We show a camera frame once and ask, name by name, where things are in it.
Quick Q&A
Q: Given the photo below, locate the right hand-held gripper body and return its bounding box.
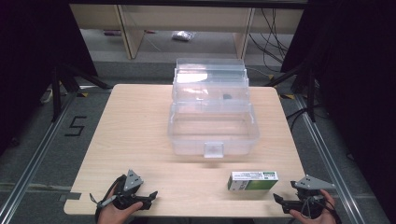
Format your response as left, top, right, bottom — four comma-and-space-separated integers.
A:
290, 174, 337, 219

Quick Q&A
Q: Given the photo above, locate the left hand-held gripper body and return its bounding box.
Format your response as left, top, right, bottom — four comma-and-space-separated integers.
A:
111, 169, 146, 211

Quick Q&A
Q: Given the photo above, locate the person's left hand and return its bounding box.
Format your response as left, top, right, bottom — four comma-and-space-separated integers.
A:
96, 188, 145, 224

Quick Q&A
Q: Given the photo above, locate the person's right hand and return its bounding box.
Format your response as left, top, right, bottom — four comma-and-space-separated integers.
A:
289, 189, 340, 224

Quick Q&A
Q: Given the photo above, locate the green and white carton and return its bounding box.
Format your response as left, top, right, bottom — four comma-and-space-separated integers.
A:
226, 170, 280, 191

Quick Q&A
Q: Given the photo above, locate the clear plastic storage box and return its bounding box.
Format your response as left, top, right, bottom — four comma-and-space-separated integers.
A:
167, 57, 262, 160

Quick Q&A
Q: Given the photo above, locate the black metal stand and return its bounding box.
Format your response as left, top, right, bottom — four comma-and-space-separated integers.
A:
263, 61, 319, 123
50, 63, 112, 123

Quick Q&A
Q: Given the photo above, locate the black curtain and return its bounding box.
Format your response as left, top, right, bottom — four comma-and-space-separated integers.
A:
0, 0, 99, 157
279, 0, 396, 216

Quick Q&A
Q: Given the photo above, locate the clear plastic bag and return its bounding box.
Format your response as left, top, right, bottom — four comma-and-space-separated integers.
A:
171, 30, 196, 42

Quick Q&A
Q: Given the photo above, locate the black wrist strap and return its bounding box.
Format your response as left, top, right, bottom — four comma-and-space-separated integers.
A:
89, 175, 128, 222

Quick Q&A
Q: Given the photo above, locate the aluminium floor rail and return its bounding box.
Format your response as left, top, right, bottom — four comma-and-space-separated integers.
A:
0, 91, 79, 224
294, 93, 364, 224

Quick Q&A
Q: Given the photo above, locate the black floor cable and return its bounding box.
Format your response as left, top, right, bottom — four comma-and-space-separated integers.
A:
285, 105, 323, 132

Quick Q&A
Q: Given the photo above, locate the black cables bundle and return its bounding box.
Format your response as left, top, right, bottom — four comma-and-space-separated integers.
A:
247, 7, 291, 73

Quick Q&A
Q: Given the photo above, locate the light wooden desk frame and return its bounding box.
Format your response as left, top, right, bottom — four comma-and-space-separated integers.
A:
68, 3, 305, 61

